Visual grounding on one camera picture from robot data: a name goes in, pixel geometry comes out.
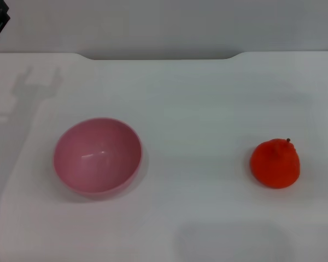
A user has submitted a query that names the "pink plastic bowl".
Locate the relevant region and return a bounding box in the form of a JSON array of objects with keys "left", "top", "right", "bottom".
[{"left": 53, "top": 117, "right": 143, "bottom": 201}]

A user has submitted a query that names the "orange fruit with stem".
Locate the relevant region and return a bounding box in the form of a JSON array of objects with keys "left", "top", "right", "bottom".
[{"left": 249, "top": 138, "right": 301, "bottom": 189}]

